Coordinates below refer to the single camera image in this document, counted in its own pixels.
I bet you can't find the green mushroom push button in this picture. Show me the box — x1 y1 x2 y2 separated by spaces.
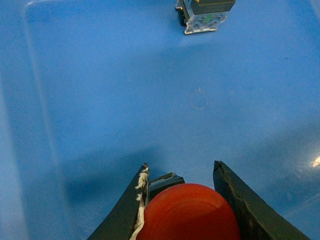
175 0 236 35

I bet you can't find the red mushroom push button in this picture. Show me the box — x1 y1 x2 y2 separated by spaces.
136 173 242 240

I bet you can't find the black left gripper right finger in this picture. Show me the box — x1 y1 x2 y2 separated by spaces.
213 161 309 240

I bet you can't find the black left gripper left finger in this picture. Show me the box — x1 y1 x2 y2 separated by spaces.
88 163 149 240

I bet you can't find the blue plastic tray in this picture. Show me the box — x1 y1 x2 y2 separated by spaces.
0 0 320 240

